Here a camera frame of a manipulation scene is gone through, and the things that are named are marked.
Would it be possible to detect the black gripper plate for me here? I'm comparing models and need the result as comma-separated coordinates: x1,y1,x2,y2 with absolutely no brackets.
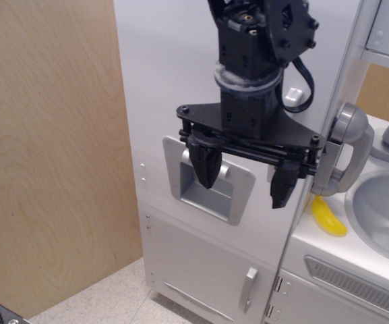
176,85,326,209

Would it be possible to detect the white toy fridge door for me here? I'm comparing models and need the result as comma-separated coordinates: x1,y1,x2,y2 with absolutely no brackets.
115,1,363,274

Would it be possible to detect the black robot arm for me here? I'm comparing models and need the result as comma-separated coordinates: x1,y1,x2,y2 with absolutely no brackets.
177,1,325,209

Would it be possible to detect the grey ice dispenser panel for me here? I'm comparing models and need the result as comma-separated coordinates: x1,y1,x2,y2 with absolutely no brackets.
162,136,256,226

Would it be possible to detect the yellow toy banana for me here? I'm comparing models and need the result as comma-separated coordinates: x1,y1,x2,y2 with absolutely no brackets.
311,196,347,237

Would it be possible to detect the grey toy telephone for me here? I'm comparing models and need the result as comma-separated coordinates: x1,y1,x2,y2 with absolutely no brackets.
311,103,374,196

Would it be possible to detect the white lower freezer door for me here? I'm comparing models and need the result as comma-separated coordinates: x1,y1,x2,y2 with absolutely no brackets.
139,202,274,323

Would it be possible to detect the brass door hinge upper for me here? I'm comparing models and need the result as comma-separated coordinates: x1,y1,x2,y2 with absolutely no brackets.
274,276,282,292

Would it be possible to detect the brass door hinge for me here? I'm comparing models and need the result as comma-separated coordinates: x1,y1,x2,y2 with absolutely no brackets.
266,304,274,319
274,276,282,292

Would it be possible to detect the silver toy sink bowl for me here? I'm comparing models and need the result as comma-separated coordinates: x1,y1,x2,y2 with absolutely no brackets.
345,170,389,259

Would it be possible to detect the brass door hinge lower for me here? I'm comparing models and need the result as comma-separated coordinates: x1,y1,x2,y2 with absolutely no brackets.
266,304,274,319

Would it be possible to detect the grey oven vent panel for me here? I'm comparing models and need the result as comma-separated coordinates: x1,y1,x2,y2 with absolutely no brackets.
304,255,389,313

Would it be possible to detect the white upper cabinet shelf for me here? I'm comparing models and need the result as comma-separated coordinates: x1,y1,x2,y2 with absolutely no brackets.
359,0,389,74

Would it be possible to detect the plywood board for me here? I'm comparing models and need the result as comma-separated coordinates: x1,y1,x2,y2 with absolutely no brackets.
0,1,142,317

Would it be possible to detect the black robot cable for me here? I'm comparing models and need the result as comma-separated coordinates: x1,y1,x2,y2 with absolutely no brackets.
281,57,316,113

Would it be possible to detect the grey freezer door handle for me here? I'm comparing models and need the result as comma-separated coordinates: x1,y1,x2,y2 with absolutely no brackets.
239,267,258,314

